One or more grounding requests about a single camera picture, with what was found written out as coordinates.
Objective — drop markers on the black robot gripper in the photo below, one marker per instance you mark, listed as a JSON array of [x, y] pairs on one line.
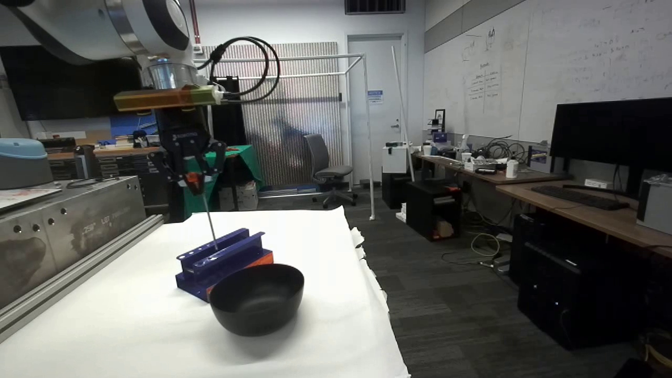
[[187, 145]]

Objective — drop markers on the orange-handled metal wrench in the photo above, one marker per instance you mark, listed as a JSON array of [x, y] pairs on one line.
[[203, 203]]

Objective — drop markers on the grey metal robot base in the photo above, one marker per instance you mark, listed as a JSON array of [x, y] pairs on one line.
[[56, 233]]

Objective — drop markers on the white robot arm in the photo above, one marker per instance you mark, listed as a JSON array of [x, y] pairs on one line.
[[157, 37]]

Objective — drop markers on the black bowl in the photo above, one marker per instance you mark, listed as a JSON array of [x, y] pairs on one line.
[[257, 301]]

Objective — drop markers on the green cloth covered table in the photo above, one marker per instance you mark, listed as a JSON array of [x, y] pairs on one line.
[[237, 186]]

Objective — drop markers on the blue tool holder rack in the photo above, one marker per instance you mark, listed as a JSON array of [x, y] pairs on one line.
[[206, 266]]

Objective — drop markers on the grey office chair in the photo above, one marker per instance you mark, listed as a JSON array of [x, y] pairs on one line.
[[330, 178]]

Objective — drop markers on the white door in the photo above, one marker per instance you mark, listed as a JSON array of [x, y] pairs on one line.
[[375, 102]]

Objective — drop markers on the black small floor cabinet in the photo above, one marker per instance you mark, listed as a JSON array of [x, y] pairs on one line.
[[434, 208]]

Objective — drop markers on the black keyboard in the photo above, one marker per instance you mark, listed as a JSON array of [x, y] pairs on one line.
[[581, 197]]

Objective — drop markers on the wooden desk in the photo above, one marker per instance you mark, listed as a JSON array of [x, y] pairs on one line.
[[616, 223]]

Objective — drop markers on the black computer monitor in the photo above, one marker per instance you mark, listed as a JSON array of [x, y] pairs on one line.
[[627, 132]]

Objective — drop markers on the white pipe frame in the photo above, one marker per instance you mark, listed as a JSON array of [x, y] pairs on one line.
[[299, 94]]

